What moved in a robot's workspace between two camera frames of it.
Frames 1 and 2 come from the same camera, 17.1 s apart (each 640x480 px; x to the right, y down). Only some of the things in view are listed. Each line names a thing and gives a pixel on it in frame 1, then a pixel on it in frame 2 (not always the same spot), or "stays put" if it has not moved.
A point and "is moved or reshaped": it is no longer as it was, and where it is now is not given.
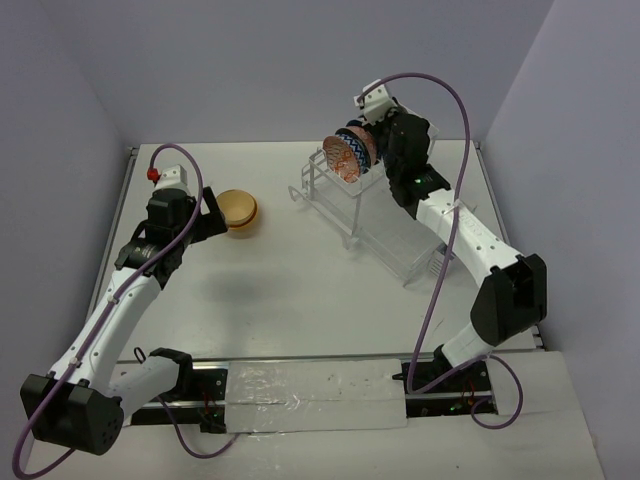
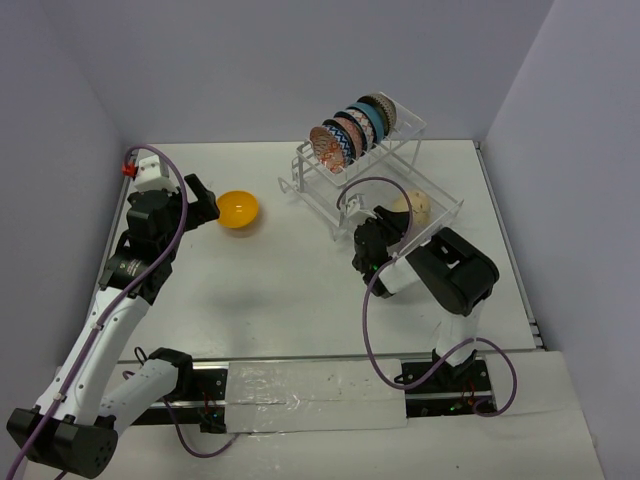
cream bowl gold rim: (238, 207) is moved or reshaped
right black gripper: (391, 115) to (395, 223)
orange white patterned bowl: (341, 159) to (326, 149)
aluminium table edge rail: (132, 155) stays put
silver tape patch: (315, 395) stays put
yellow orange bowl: (239, 207) stays put
